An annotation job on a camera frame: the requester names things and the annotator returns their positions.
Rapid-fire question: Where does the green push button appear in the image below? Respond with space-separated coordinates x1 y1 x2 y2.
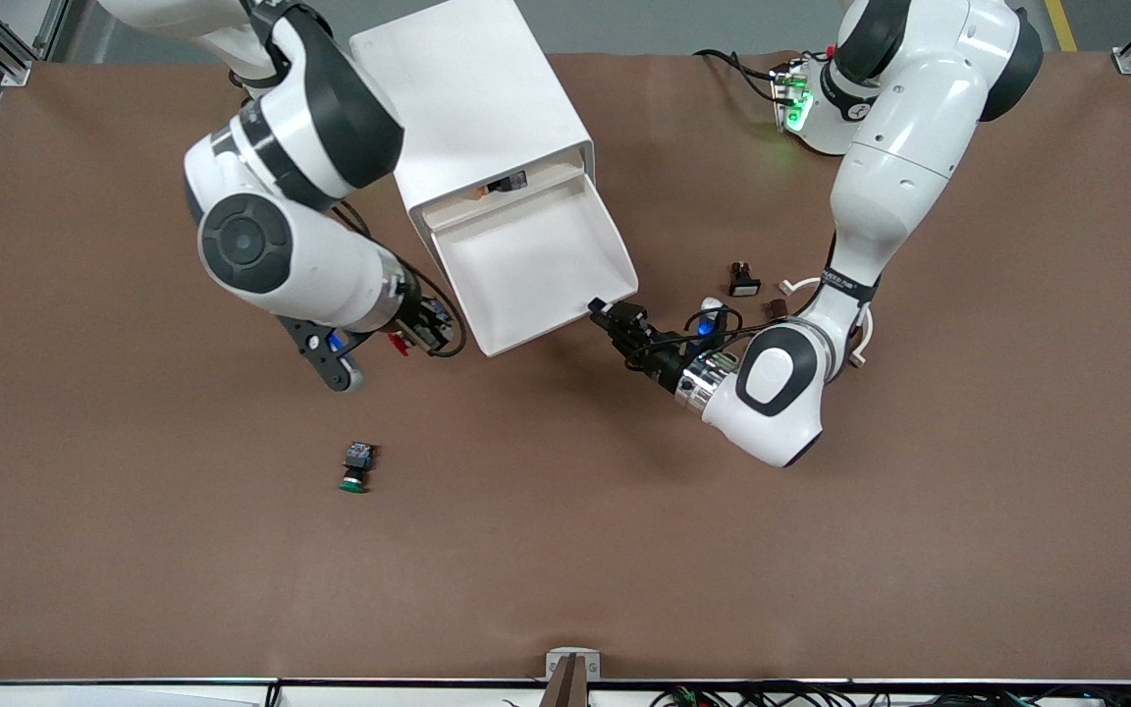
338 442 380 494

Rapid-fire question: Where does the white table edge rail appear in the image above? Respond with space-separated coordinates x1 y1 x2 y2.
0 677 1131 707

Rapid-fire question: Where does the black base cable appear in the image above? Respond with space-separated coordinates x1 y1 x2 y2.
693 47 784 105

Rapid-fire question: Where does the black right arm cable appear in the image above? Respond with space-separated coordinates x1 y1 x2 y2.
335 201 469 359

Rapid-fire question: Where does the orange push button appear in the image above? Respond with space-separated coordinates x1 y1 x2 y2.
472 172 528 202

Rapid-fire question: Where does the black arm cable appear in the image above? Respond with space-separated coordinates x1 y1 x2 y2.
335 201 469 359
624 306 748 372

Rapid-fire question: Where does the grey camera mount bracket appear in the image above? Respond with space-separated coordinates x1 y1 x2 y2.
541 647 603 707

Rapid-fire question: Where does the black cable bundle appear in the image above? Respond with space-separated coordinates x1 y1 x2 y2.
654 685 1048 707

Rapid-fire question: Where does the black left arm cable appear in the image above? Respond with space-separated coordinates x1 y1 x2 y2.
624 306 748 372

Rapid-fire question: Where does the white curved bracket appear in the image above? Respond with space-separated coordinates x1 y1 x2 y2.
779 277 873 370

